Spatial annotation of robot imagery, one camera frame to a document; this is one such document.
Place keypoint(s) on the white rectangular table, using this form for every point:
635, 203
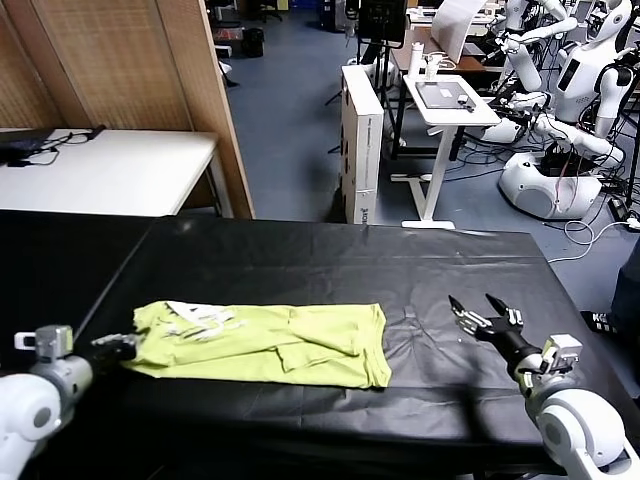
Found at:
125, 170

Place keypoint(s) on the tall white cardboard box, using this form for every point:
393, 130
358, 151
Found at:
366, 150

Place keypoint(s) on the small white bottle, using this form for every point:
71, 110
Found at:
432, 68

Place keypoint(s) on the black power adapter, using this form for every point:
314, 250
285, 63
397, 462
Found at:
96, 131

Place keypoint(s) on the gray laptop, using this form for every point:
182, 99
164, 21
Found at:
439, 95

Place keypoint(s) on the black monitor on stand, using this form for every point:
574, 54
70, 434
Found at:
382, 17

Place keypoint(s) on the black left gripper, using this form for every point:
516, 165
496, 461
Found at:
110, 357

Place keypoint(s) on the black power strip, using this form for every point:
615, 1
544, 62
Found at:
619, 207

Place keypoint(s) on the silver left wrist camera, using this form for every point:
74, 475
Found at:
52, 341

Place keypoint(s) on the yellow-green t-shirt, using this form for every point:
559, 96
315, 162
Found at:
275, 340

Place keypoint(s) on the black sneaker white stripes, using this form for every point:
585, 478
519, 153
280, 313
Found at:
600, 321

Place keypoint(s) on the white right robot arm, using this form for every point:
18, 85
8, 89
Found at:
575, 435

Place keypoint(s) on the black table cover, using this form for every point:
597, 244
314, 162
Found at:
50, 260
300, 265

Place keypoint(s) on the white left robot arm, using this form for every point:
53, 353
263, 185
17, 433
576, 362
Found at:
30, 415

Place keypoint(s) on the leg in dark jeans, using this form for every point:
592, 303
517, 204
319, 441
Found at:
629, 290

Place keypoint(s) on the black trash bin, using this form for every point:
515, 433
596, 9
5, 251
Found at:
254, 42

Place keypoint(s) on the small black device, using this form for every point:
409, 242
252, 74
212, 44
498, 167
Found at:
465, 99

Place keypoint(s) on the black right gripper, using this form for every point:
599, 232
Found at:
517, 350

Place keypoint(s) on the wooden partition screen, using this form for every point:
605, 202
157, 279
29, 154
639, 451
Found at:
125, 60

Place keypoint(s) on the white standing desk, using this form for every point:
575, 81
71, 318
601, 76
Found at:
479, 117

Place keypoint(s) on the white curved panel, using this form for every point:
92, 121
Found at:
452, 30

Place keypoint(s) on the white humanoid robot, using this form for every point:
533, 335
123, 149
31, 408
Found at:
525, 67
550, 192

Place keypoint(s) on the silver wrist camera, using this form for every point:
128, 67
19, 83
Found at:
562, 350
52, 341

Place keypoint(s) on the black laptop on table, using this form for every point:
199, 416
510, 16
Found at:
22, 142

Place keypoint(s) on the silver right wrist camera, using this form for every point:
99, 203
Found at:
562, 350

